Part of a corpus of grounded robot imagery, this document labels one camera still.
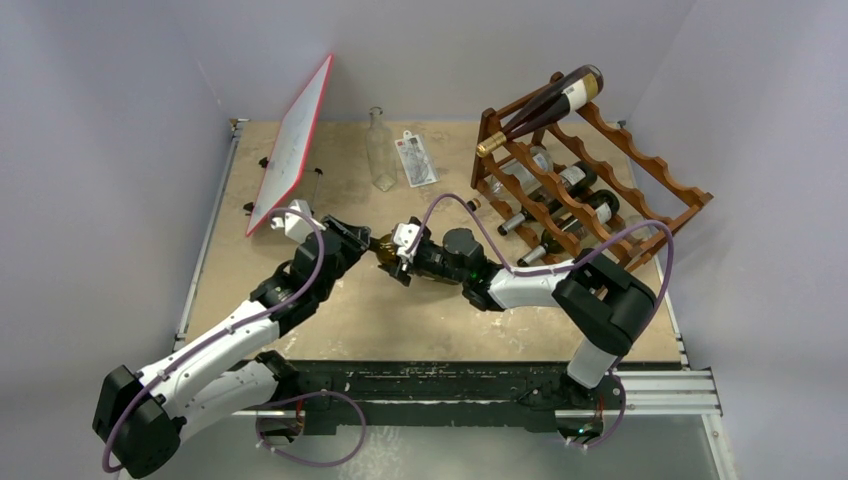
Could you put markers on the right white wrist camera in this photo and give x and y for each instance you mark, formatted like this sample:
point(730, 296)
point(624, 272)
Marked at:
point(406, 244)

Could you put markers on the dark green wine bottle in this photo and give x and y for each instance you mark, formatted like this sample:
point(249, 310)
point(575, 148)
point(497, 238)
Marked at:
point(385, 251)

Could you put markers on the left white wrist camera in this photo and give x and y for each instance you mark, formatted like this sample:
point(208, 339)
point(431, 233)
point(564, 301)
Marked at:
point(295, 221)

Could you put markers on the clear glass bottle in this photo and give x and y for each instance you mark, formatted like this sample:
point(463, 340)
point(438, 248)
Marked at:
point(380, 152)

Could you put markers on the gold capped red wine bottle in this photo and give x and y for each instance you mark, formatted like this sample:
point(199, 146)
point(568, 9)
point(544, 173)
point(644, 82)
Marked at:
point(554, 102)

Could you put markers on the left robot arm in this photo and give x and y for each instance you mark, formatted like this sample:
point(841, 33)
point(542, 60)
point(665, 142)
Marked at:
point(143, 416)

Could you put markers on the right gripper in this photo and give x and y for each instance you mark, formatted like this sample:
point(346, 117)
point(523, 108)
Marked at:
point(405, 263)

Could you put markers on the wooden wine rack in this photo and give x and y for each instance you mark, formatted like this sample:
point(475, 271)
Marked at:
point(576, 175)

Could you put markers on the red framed whiteboard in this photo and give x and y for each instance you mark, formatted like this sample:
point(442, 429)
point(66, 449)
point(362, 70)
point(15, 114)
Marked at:
point(291, 147)

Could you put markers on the silver capped bottle lower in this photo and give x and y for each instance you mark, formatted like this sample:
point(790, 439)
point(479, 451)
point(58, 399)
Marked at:
point(606, 205)

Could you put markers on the white printed card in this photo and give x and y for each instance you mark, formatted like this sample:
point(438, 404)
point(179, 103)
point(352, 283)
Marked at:
point(416, 161)

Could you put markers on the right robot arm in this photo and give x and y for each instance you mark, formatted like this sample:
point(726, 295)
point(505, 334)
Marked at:
point(608, 305)

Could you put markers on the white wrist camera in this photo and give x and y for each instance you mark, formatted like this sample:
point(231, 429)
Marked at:
point(295, 221)
point(406, 244)

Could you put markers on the clear bottle in rack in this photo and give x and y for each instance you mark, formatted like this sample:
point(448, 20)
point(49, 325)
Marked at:
point(528, 182)

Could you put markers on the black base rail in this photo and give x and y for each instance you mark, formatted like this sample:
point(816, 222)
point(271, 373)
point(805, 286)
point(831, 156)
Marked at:
point(535, 396)

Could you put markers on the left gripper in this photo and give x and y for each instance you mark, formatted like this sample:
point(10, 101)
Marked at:
point(357, 233)

